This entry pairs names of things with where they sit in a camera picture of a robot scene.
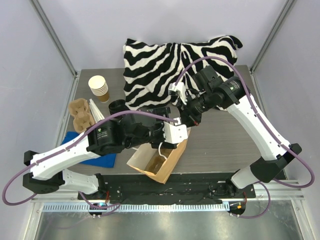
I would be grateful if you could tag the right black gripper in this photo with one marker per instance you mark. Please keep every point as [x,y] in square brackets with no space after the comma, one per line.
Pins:
[190,110]

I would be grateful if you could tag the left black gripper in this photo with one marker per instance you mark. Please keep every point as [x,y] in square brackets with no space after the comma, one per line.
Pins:
[161,128]

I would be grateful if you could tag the brown paper takeout bag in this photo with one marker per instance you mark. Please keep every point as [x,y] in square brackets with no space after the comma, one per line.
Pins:
[157,164]

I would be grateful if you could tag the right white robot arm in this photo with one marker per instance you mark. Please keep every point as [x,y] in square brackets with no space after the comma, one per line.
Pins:
[233,96]

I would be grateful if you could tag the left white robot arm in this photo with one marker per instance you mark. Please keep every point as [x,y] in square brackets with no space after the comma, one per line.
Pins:
[49,171]

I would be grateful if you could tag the stack of black lids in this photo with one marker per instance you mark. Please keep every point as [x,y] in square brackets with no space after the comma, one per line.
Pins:
[117,106]

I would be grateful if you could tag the white paper straws bundle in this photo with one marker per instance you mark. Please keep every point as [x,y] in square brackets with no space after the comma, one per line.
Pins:
[96,113]

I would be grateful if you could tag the blue folded cloth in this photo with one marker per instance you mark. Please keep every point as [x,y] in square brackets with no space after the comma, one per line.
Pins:
[106,161]

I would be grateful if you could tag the stack of paper cups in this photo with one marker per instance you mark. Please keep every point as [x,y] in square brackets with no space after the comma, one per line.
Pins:
[99,88]

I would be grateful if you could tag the zebra print pillow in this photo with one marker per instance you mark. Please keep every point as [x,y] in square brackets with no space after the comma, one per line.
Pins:
[150,69]

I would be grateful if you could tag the cardboard cup carrier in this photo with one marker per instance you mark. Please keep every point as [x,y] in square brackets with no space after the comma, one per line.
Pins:
[80,110]

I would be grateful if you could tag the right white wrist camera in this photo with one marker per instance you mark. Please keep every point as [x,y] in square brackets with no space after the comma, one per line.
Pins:
[179,91]

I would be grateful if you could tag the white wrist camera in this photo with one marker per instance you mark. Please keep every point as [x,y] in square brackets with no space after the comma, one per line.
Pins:
[179,91]
[175,133]

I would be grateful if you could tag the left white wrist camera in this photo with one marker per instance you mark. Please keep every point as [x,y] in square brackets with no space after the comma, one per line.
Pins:
[175,133]

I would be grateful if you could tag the white slotted cable duct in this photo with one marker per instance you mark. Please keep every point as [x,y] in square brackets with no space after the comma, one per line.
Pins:
[52,207]

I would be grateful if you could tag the aluminium frame rail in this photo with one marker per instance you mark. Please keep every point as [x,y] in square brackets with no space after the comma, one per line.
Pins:
[276,191]

